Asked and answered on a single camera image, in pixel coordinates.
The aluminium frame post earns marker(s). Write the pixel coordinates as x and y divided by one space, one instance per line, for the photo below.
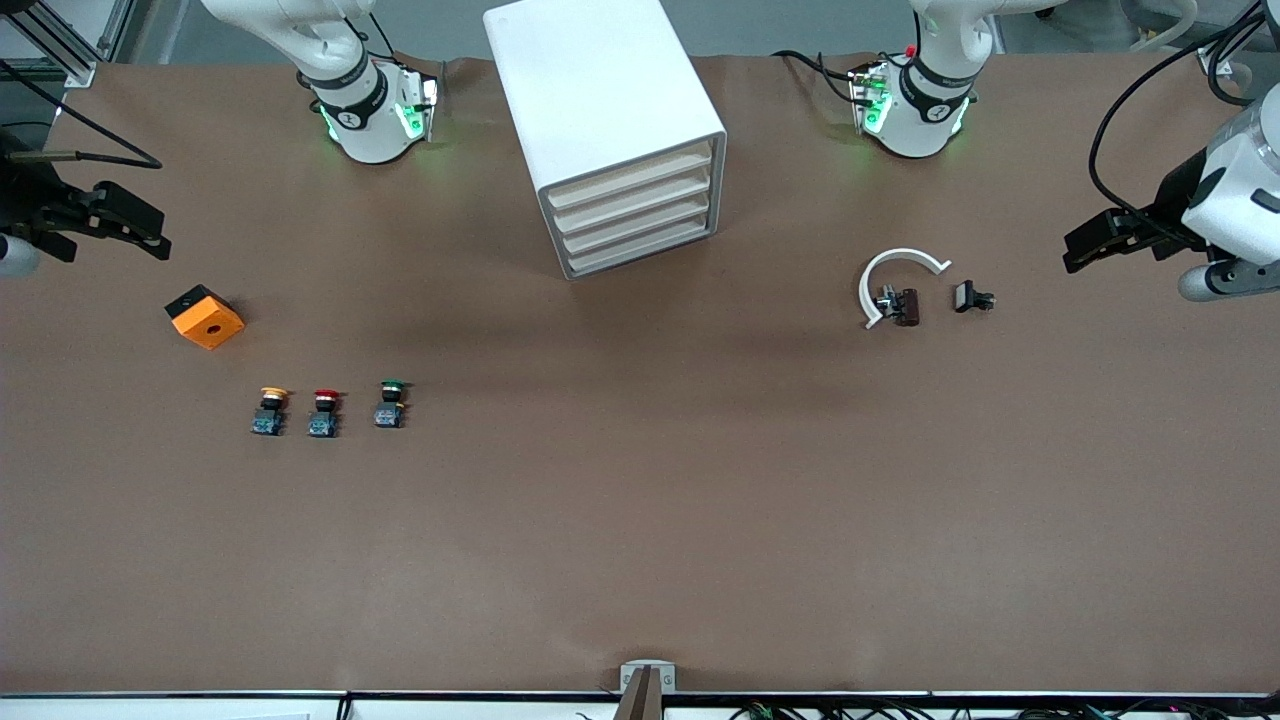
78 72
1213 62

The white curved plastic clip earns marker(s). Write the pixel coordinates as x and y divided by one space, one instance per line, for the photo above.
905 253

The yellow push button switch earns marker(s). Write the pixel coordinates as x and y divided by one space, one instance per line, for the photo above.
270 412

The white drawer cabinet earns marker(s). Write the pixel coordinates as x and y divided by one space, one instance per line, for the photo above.
590 90

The brown camera post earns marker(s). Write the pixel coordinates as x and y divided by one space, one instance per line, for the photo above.
645 702

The small black electrical component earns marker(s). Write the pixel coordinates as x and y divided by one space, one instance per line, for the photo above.
966 296

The orange button enclosure box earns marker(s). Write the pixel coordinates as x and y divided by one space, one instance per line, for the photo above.
207 322

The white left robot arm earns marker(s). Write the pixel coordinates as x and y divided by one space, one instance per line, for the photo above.
925 110

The green push button switch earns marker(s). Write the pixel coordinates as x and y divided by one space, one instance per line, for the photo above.
390 406

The red push button switch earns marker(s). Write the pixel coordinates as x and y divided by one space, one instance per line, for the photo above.
323 414

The grey metal bracket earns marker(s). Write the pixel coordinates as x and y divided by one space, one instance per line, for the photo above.
630 680

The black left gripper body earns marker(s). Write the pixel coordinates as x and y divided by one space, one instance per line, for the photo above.
1174 196

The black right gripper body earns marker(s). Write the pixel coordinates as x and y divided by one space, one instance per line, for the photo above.
22 194

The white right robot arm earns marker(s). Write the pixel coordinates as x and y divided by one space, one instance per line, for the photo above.
360 120

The small brown electrical component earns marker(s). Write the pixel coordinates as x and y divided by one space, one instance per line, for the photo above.
906 307

